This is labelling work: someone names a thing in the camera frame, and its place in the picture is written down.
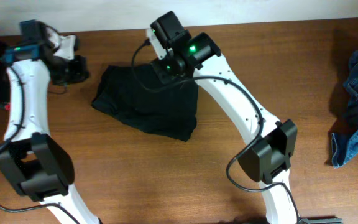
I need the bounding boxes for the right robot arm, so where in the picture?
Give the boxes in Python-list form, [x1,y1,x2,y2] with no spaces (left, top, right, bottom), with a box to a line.
[146,11,342,223]

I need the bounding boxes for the right black cable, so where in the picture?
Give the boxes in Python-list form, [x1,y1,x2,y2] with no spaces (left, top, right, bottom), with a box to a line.
[131,39,301,224]

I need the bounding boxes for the black trousers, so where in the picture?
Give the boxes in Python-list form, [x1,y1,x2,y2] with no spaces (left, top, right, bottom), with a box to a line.
[91,65,198,141]

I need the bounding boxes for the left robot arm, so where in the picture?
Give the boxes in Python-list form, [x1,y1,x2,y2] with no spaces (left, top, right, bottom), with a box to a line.
[0,20,101,223]

